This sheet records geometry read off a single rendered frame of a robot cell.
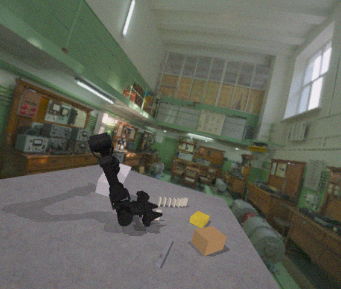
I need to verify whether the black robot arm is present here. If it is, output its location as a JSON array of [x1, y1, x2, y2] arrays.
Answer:
[[88, 132, 149, 226]]

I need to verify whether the tan cube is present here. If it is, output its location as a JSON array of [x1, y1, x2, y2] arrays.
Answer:
[[192, 226, 226, 256]]

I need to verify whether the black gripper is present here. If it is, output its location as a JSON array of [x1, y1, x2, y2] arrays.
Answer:
[[130, 200, 163, 227]]

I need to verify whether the yellow rectangular block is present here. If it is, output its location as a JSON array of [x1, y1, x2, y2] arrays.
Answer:
[[189, 211, 210, 228]]

